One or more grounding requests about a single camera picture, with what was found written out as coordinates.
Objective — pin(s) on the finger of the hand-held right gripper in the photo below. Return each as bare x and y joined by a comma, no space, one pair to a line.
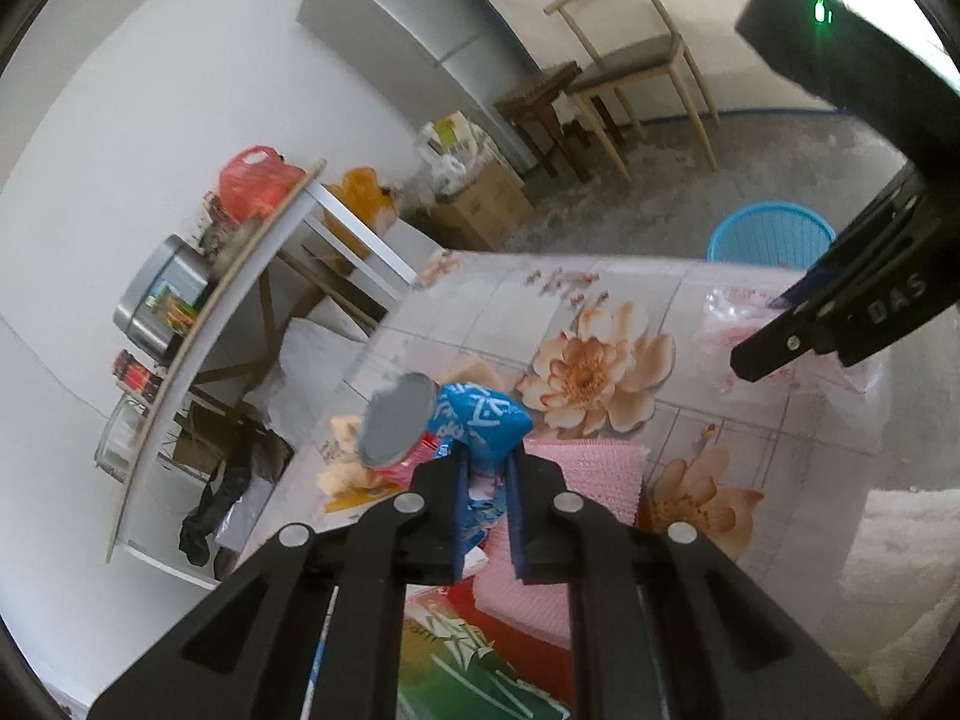
787,345

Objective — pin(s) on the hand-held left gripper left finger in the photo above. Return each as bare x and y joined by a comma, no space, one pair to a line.
460,510

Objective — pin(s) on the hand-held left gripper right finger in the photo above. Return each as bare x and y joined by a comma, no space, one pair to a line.
514,510

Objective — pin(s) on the crushed blue red can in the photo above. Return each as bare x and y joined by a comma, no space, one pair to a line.
480,420

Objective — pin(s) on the blue plastic wastebasket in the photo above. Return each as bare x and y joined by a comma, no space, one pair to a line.
765,240

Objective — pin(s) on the clear pink-printed plastic bag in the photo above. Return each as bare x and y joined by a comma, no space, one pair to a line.
720,330

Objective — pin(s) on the pink woven mat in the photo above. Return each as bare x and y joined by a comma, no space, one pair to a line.
600,480

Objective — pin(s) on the crumpled beige paper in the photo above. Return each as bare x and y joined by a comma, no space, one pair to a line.
341,457

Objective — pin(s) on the floral tablecloth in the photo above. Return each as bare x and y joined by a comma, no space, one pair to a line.
637,292

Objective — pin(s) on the white sack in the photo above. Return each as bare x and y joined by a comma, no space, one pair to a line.
315,375

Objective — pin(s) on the light wooden chair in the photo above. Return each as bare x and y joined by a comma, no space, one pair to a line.
622,60

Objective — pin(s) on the white fuzzy blanket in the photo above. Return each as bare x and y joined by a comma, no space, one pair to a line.
900,540

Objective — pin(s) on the black cloth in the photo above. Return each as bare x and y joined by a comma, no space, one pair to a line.
206,517

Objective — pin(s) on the white storage box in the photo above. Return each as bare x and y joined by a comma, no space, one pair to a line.
416,251

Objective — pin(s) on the white table with wooden edge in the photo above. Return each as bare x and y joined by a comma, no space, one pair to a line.
180,397

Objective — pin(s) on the brown cardboard box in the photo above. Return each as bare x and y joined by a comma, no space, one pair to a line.
487,206

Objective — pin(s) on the dark wooden stool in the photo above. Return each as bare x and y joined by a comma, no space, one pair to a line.
536,90

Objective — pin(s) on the orange plastic bag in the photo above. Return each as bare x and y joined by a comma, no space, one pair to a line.
360,195

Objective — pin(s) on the white plastic bags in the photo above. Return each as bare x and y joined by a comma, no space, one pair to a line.
450,169

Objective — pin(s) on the clear glass jar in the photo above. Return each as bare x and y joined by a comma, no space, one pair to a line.
120,439

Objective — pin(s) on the dark sauce jars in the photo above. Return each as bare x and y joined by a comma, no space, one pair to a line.
135,373

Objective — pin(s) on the dark speckled bag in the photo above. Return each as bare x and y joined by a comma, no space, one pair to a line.
221,236

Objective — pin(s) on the round metal pot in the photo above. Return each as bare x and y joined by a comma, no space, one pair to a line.
150,292

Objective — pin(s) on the red plastic bag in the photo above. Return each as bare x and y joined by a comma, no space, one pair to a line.
251,184

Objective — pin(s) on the silver refrigerator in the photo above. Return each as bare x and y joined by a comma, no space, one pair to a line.
405,7

